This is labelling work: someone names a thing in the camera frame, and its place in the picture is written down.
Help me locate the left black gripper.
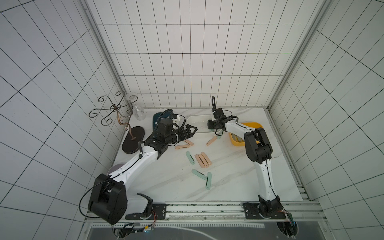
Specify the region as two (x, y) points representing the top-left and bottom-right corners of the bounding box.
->
(166, 124), (198, 144)

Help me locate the olive knife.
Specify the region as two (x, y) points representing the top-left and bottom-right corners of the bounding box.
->
(234, 135), (242, 142)

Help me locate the white storage box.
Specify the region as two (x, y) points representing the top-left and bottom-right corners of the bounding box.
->
(187, 115), (214, 134)

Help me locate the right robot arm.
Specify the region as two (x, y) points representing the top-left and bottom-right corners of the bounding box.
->
(207, 118), (283, 219)

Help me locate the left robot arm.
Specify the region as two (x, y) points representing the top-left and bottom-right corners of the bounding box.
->
(88, 118), (198, 225)

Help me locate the yellow storage box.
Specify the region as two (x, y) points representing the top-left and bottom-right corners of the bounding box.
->
(229, 122), (263, 147)

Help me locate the dark teal storage box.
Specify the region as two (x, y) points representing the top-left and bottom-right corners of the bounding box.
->
(153, 110), (174, 131)

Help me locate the pink knife upper left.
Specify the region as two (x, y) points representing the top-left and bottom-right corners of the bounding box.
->
(184, 140), (195, 146)

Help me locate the pink knife lower left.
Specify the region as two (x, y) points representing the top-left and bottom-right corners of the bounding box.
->
(175, 144), (190, 150)

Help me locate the mint knife left pair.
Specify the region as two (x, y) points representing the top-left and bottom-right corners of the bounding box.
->
(186, 152), (195, 165)

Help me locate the pink knife cluster left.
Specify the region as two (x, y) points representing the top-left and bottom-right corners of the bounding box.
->
(195, 155), (205, 168)

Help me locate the clear wine glass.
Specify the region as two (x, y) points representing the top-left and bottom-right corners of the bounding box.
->
(126, 93), (146, 121)

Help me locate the black oval rack base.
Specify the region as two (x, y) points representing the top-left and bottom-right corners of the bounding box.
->
(122, 126), (145, 154)

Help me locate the mint knife lower vertical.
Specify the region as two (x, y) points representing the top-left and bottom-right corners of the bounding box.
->
(206, 172), (212, 190)

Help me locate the metal scroll glass rack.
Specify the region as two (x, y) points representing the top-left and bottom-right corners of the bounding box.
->
(88, 91), (138, 131)

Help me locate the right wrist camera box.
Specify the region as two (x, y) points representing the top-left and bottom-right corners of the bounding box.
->
(212, 108), (227, 120)

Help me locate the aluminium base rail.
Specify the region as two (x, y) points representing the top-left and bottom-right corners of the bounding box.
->
(86, 201), (326, 224)

